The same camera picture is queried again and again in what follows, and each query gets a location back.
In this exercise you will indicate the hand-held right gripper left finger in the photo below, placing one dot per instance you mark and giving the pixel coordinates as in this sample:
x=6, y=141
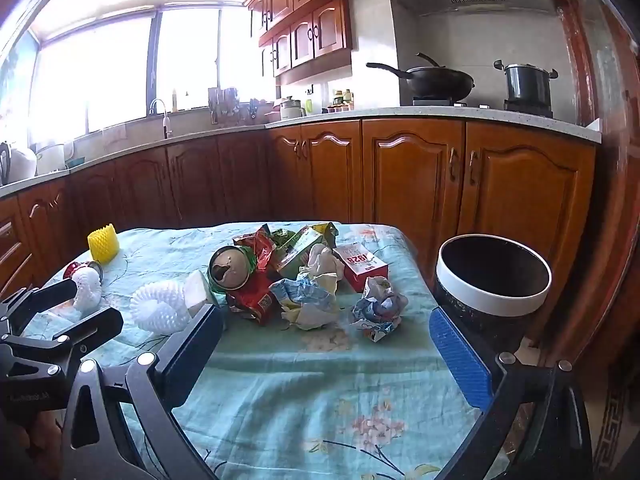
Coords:
x=192, y=352

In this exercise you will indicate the crushed green can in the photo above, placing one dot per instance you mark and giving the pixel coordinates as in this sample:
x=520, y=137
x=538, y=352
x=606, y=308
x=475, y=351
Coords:
x=229, y=267

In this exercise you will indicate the white paper ball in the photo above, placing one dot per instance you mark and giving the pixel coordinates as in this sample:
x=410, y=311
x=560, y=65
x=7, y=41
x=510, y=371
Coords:
x=321, y=262

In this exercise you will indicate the black stockpot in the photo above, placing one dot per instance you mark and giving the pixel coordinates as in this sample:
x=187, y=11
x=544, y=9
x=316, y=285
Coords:
x=527, y=82

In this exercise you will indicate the crumpled blue and white paper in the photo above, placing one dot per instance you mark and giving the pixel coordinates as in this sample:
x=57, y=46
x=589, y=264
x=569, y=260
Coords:
x=380, y=310
x=305, y=301

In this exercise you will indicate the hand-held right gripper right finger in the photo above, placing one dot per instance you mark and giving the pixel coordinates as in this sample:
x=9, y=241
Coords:
x=460, y=355

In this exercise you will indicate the wooden wall cabinets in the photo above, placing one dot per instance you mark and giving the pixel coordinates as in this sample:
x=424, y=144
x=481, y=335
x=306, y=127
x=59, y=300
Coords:
x=310, y=25

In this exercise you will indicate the green and yellow drink carton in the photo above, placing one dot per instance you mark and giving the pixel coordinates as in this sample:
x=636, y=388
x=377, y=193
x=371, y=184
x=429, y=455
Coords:
x=300, y=245

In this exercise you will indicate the round glass panel red rim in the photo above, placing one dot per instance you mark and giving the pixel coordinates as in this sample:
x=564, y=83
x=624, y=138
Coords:
x=600, y=160

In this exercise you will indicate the group of spice jars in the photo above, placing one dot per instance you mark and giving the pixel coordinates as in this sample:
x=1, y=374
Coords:
x=342, y=101

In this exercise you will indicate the red and white milk carton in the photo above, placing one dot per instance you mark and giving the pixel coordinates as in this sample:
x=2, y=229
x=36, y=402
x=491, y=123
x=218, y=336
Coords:
x=357, y=266

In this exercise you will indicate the black gas stove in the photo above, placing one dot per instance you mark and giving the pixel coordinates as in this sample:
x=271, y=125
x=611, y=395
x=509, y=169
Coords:
x=440, y=102

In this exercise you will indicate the large kitchen window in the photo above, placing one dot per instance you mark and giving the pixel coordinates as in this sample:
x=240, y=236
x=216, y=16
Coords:
x=115, y=60

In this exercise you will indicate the white rice cooker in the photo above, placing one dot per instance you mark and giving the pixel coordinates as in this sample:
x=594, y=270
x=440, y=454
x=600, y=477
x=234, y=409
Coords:
x=50, y=157

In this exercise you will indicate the wooden base cabinets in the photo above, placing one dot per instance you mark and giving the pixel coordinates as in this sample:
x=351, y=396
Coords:
x=410, y=185

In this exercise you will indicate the teal floral tablecloth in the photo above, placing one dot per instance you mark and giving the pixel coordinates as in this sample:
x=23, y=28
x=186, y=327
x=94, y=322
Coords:
x=300, y=385

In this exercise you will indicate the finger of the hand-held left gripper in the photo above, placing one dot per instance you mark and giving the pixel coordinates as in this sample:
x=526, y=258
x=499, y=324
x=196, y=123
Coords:
x=50, y=294
x=92, y=327

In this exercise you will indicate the small white foam fruit net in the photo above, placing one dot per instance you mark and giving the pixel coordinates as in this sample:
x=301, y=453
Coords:
x=87, y=287

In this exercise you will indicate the black wok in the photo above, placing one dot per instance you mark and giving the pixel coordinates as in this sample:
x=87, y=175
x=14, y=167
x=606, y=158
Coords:
x=437, y=82

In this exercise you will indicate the white kettle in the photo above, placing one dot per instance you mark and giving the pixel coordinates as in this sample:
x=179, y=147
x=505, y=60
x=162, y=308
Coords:
x=20, y=162

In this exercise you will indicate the yellow foam fruit net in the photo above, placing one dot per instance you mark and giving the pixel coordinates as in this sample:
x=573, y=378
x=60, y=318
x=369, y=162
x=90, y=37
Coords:
x=104, y=246

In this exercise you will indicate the red metal can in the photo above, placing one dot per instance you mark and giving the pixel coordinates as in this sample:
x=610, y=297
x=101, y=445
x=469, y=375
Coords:
x=72, y=270

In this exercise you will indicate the speckled kitchen countertop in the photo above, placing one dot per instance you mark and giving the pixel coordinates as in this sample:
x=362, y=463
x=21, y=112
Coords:
x=400, y=114

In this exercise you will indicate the knife rack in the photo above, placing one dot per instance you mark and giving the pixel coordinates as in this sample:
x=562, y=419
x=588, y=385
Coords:
x=222, y=105

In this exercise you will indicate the black bin with white rim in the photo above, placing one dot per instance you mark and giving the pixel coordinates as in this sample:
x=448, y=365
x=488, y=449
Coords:
x=492, y=305

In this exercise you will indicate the large white foam fruit net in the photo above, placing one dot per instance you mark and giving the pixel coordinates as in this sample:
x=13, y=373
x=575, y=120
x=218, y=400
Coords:
x=160, y=307

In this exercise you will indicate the chrome faucet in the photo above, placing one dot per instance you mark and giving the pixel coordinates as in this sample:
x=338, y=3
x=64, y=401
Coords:
x=165, y=120

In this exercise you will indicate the white ceramic pot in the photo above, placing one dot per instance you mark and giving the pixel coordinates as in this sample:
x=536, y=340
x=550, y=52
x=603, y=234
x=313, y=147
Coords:
x=291, y=109

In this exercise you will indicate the red foil packet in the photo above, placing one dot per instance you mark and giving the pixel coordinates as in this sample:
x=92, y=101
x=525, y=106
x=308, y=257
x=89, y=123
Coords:
x=250, y=302

